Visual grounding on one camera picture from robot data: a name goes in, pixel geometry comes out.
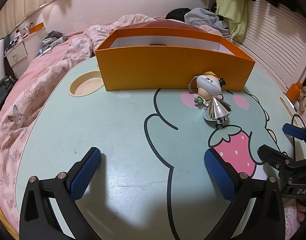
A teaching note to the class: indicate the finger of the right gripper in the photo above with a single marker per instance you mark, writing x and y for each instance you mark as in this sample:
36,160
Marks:
272,156
294,131

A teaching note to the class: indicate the light green garment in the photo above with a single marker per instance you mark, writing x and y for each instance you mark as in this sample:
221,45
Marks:
235,13

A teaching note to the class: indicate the white bedside cabinet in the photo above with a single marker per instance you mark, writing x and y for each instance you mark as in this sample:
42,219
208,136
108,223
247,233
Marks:
17,56

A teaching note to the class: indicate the person's right hand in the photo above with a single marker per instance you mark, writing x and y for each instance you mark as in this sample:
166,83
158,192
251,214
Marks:
301,209

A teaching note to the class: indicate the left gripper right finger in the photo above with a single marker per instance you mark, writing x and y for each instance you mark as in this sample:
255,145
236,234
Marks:
215,166

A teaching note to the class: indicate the pink floral duvet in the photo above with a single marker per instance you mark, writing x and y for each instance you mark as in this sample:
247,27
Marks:
32,90

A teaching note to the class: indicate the orange cardboard box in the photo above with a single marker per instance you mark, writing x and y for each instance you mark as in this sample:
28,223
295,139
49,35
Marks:
168,58

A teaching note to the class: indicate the blonde doll figurine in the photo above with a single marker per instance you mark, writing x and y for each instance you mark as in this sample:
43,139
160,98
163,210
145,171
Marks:
206,86

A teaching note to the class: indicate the grey hoodie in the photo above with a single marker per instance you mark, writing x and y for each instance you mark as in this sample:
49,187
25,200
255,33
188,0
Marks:
200,16

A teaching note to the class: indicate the black garment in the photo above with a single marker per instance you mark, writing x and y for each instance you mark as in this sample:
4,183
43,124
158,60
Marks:
177,14

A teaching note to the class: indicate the orange bottle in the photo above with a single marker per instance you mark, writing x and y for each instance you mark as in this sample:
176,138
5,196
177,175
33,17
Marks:
293,93

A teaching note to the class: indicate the silver cone figurine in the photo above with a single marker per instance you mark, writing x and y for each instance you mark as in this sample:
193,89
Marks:
217,111

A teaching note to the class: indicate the dark red pillow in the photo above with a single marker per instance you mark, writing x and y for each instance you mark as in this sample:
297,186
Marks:
163,24

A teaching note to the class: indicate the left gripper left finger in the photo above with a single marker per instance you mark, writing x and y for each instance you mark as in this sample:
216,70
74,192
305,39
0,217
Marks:
82,172

